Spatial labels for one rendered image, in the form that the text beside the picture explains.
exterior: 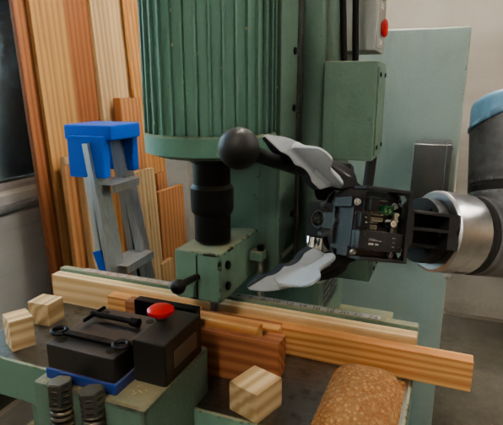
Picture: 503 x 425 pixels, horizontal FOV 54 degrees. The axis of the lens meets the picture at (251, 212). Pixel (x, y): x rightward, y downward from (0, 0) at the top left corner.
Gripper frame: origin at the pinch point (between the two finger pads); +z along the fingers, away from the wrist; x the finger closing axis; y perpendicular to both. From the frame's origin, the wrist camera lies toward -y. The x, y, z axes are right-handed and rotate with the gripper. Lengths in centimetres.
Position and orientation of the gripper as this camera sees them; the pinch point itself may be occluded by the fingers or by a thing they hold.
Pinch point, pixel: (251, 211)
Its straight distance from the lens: 49.9
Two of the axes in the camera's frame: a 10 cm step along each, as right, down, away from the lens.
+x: -1.1, 9.9, -0.2
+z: -9.4, -1.0, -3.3
